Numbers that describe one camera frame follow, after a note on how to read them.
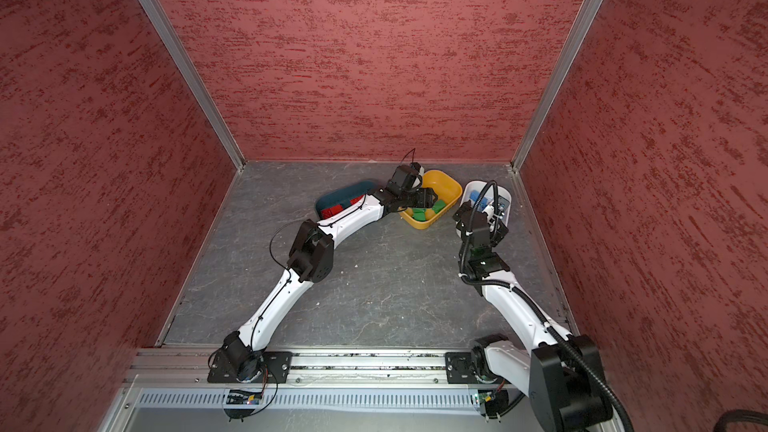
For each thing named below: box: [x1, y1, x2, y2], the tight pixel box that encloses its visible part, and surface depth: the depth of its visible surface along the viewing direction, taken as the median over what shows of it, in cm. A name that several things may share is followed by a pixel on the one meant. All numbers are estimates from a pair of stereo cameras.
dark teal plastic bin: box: [316, 181, 376, 219], surface depth 109 cm
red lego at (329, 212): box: [320, 204, 344, 219], surface depth 105 cm
